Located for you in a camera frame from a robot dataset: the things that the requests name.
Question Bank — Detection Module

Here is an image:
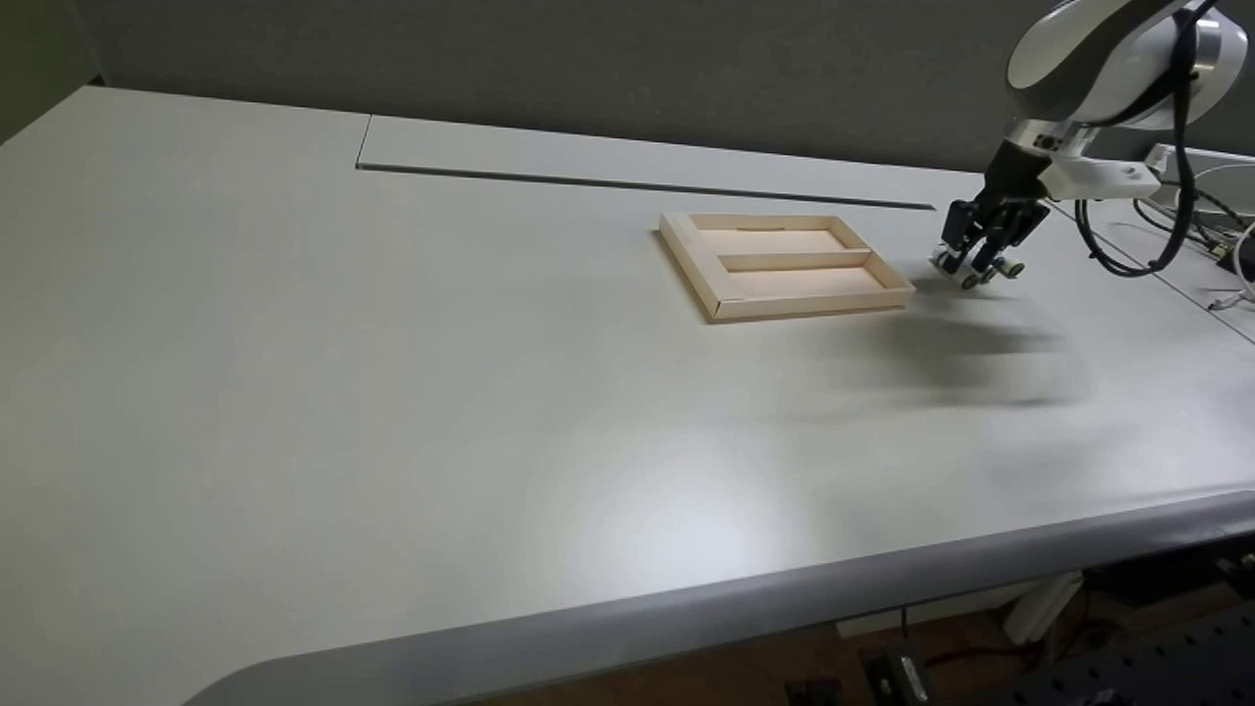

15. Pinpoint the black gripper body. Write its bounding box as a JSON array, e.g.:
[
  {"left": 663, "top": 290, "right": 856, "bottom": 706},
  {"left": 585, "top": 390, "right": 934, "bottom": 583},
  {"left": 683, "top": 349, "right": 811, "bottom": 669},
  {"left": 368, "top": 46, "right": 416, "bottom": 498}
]
[{"left": 942, "top": 141, "right": 1046, "bottom": 258}]

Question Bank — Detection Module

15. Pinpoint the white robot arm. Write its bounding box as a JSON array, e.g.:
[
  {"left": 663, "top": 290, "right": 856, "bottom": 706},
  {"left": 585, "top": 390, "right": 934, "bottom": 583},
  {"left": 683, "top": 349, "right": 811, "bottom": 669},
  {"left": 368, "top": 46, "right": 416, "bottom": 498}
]
[{"left": 934, "top": 0, "right": 1250, "bottom": 290}]

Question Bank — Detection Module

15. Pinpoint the light wooden tray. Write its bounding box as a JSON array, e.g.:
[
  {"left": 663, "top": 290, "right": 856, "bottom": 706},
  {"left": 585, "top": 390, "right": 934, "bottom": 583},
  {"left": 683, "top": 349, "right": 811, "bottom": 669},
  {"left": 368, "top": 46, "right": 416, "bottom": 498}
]
[{"left": 658, "top": 212, "right": 916, "bottom": 320}]

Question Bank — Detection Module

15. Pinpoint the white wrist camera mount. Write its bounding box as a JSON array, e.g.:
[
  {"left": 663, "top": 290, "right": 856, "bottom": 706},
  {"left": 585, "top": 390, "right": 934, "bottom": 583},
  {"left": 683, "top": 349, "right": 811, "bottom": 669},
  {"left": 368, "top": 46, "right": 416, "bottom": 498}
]
[{"left": 1011, "top": 116, "right": 1167, "bottom": 199}]

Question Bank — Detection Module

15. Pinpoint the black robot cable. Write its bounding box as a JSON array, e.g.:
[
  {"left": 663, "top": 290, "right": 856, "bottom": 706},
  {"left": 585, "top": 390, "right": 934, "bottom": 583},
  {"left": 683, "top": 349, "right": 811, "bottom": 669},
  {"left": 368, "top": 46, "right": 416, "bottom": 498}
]
[{"left": 1071, "top": 0, "right": 1223, "bottom": 281}]

